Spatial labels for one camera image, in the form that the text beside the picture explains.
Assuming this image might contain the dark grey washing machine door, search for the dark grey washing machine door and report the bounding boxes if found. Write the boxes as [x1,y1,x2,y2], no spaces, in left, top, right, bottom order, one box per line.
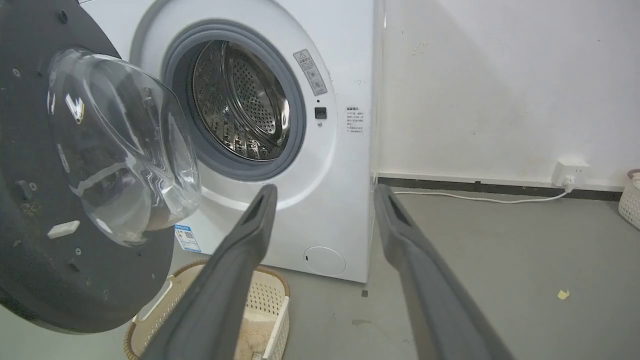
[0,0,203,335]

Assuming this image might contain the white woven basket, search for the white woven basket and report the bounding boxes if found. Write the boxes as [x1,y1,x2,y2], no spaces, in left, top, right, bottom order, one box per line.
[618,169,640,231]

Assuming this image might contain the white wall power socket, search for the white wall power socket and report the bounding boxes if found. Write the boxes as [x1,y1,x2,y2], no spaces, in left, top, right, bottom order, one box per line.
[551,160,591,188]

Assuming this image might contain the white plastic laundry basket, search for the white plastic laundry basket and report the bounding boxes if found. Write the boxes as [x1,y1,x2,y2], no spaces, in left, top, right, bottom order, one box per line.
[123,259,291,360]

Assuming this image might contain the white power cable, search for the white power cable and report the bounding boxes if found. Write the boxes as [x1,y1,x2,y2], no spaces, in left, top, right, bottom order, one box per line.
[393,185,574,205]

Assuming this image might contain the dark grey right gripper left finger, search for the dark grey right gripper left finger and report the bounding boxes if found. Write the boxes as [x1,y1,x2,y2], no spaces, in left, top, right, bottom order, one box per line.
[140,184,279,360]

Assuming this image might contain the white front-load washing machine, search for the white front-load washing machine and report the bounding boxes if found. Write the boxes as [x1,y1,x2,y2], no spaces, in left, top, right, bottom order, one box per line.
[78,0,386,284]

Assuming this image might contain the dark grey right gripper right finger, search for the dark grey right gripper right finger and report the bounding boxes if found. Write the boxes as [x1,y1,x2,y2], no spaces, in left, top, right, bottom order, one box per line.
[373,183,516,360]

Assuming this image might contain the beige fluffy cloth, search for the beige fluffy cloth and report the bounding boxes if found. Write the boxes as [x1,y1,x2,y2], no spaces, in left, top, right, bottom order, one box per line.
[233,316,277,360]

